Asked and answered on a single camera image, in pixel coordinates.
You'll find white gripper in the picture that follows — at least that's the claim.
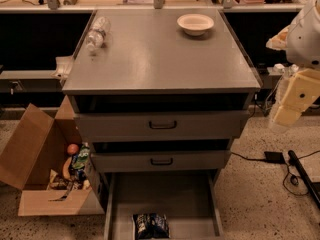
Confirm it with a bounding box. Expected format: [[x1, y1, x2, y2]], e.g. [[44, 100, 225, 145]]
[[270, 68, 320, 127]]

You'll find blue chip bag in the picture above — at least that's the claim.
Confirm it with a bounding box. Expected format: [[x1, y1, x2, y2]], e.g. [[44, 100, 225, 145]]
[[133, 213, 170, 240]]

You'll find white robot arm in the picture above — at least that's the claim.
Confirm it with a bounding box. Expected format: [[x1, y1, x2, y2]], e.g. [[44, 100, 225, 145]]
[[266, 0, 320, 132]]

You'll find grey drawer cabinet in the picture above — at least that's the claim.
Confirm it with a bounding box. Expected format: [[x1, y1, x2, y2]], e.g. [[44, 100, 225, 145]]
[[61, 7, 262, 185]]

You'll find bottom grey drawer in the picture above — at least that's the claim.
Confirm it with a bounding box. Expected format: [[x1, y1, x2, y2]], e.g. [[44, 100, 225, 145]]
[[104, 171, 224, 240]]

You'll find grey drawer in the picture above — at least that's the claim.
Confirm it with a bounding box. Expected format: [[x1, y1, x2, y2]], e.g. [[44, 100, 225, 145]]
[[91, 150, 231, 173], [75, 110, 249, 142], [104, 171, 224, 240]]

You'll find middle grey drawer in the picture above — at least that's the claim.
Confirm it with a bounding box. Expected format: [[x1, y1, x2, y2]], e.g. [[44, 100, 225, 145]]
[[91, 150, 231, 173]]

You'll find top grey drawer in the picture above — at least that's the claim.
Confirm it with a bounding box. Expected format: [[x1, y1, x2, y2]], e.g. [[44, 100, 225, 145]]
[[75, 110, 249, 142]]

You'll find green snack bag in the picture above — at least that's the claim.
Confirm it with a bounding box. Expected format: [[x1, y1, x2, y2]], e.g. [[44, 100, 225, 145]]
[[71, 144, 90, 170]]

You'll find black power adapter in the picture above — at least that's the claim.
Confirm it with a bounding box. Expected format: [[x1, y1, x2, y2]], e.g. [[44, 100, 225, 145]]
[[264, 151, 285, 164]]

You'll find white bowl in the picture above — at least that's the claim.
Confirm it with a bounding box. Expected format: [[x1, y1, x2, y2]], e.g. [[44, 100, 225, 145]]
[[177, 14, 214, 36]]

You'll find clear plastic water bottle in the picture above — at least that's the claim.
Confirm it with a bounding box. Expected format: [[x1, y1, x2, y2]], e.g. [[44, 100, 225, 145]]
[[85, 16, 111, 52]]

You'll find red apple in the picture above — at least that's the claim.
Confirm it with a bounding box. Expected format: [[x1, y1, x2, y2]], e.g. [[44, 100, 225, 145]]
[[67, 144, 79, 155]]

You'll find yellow banana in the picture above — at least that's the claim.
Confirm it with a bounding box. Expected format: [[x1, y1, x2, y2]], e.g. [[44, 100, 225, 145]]
[[62, 157, 72, 180]]

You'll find brown cardboard box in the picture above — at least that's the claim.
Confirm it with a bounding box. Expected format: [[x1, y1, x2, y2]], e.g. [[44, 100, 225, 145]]
[[0, 98, 104, 216]]

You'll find white wall plug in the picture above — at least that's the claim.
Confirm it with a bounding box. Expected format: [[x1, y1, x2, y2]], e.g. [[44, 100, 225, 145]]
[[273, 63, 285, 73]]

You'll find black floor cable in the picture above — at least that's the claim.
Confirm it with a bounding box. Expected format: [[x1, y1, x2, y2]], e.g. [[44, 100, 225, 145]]
[[230, 149, 320, 197]]

